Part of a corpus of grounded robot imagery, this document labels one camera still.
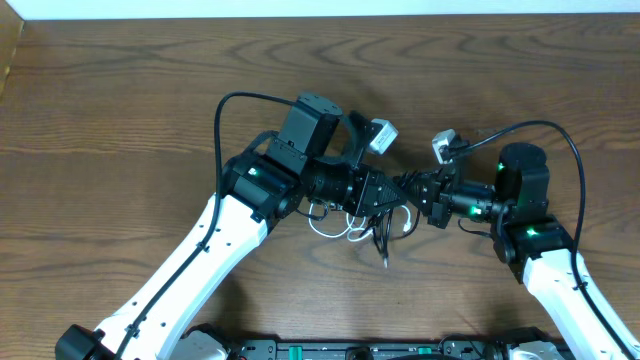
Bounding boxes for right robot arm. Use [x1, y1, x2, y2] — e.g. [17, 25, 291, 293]
[406, 143, 639, 359]

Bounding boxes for cardboard box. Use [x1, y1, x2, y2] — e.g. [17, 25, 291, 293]
[0, 0, 24, 93]

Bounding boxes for white usb cable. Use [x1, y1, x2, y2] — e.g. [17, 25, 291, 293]
[307, 199, 414, 244]

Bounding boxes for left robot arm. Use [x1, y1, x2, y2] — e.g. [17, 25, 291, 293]
[55, 151, 406, 359]

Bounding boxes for black usb cable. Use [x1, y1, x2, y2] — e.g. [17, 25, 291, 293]
[367, 172, 424, 269]

